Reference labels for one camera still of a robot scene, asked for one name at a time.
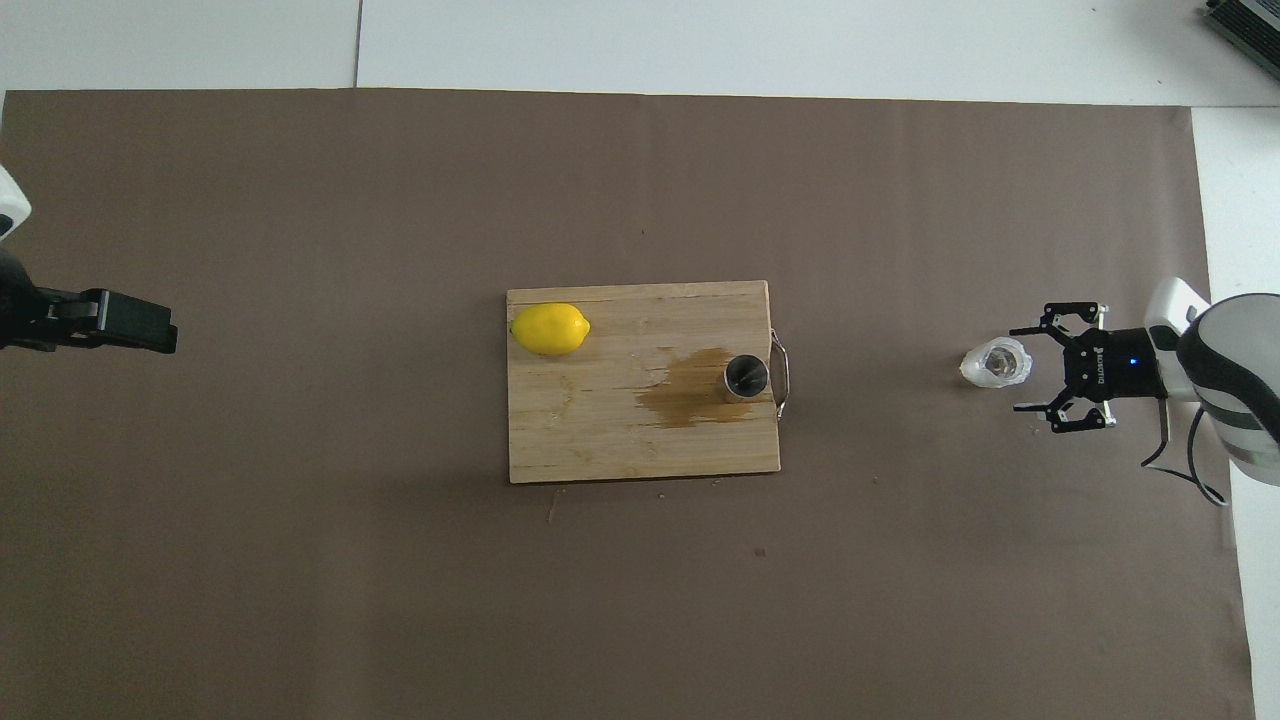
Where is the steel double jigger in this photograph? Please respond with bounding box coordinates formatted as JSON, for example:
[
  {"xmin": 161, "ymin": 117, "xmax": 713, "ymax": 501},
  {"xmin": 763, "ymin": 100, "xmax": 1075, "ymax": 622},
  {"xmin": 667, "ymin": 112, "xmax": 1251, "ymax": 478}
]
[{"xmin": 724, "ymin": 354, "xmax": 772, "ymax": 403}]

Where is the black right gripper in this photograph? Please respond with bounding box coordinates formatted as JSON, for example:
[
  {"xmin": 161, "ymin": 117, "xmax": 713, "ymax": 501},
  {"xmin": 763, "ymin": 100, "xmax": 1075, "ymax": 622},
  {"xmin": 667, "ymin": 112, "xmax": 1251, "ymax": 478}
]
[{"xmin": 1009, "ymin": 301, "xmax": 1162, "ymax": 435}]

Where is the brown paper table mat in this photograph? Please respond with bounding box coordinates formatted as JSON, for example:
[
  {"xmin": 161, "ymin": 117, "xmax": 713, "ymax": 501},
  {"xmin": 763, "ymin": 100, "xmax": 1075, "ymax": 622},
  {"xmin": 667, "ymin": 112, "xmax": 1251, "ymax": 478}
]
[{"xmin": 0, "ymin": 88, "xmax": 1259, "ymax": 720}]

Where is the yellow lemon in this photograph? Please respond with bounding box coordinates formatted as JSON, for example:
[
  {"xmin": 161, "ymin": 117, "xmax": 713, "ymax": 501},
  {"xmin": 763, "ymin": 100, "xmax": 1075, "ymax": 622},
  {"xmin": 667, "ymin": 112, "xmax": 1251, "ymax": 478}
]
[{"xmin": 510, "ymin": 302, "xmax": 592, "ymax": 357}]

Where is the clear plastic cup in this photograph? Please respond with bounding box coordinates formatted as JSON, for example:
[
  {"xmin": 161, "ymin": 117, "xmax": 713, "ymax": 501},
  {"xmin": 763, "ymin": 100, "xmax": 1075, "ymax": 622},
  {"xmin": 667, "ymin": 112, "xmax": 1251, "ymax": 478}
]
[{"xmin": 959, "ymin": 338, "xmax": 1035, "ymax": 391}]

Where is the grey ribbed metal device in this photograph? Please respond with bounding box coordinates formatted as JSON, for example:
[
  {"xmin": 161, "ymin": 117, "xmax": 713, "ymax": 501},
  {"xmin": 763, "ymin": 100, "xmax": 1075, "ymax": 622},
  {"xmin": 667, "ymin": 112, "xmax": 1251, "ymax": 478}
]
[{"xmin": 1200, "ymin": 0, "xmax": 1280, "ymax": 83}]

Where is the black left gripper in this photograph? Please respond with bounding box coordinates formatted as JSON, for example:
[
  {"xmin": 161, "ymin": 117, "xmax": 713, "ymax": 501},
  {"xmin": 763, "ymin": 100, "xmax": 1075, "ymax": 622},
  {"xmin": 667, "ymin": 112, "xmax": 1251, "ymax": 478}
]
[{"xmin": 0, "ymin": 245, "xmax": 180, "ymax": 354}]

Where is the wooden cutting board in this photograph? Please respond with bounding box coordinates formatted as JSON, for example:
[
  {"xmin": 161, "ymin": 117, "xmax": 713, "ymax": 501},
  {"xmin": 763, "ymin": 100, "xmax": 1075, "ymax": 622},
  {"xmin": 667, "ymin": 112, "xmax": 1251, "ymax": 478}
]
[{"xmin": 506, "ymin": 280, "xmax": 791, "ymax": 485}]

